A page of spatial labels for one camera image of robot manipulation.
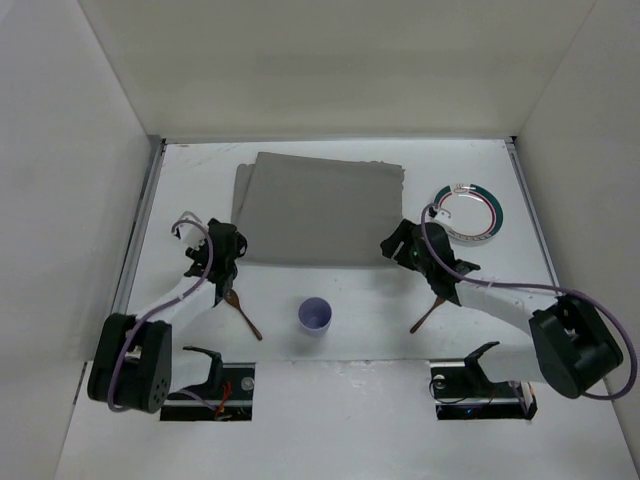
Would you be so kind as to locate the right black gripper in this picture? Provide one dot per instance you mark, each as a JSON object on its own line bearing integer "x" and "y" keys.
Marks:
{"x": 447, "y": 292}

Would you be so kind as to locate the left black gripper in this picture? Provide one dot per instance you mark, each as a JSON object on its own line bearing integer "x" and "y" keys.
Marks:
{"x": 220, "y": 288}

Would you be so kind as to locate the brown wooden spoon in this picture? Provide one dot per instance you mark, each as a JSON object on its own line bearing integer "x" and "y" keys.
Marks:
{"x": 233, "y": 300}

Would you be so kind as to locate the brown wooden fork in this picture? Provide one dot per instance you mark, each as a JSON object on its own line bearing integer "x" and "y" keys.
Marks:
{"x": 439, "y": 301}

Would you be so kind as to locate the white plate green red rim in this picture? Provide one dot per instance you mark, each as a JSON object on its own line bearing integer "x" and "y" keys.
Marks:
{"x": 477, "y": 215}

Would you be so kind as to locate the grey cloth placemat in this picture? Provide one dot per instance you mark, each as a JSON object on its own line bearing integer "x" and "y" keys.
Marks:
{"x": 314, "y": 212}

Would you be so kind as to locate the lilac plastic cup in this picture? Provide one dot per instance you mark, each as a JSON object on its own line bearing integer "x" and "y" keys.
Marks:
{"x": 315, "y": 316}

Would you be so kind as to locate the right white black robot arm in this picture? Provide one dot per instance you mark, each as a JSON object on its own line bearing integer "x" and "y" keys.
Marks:
{"x": 572, "y": 348}

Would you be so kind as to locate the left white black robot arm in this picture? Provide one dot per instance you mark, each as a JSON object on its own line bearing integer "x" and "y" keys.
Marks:
{"x": 137, "y": 365}

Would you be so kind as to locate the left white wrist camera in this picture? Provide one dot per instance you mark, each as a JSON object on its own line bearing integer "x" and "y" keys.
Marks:
{"x": 188, "y": 228}

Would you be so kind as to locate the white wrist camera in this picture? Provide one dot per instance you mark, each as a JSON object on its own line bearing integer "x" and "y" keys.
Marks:
{"x": 188, "y": 228}
{"x": 441, "y": 214}

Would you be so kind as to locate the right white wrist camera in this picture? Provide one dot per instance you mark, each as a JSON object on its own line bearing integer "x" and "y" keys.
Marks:
{"x": 441, "y": 214}

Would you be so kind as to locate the left aluminium table rail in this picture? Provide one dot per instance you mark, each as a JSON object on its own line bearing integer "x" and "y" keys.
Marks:
{"x": 156, "y": 143}

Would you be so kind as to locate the aluminium table rail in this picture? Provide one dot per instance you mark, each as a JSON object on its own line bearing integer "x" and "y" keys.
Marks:
{"x": 156, "y": 143}
{"x": 511, "y": 147}

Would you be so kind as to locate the right aluminium table rail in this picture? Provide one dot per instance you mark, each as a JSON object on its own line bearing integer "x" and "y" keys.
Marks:
{"x": 511, "y": 147}

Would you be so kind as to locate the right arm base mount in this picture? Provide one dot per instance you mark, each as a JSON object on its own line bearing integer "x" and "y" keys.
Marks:
{"x": 463, "y": 393}

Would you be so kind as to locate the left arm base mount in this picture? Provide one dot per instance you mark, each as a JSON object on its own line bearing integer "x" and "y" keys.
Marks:
{"x": 231, "y": 401}

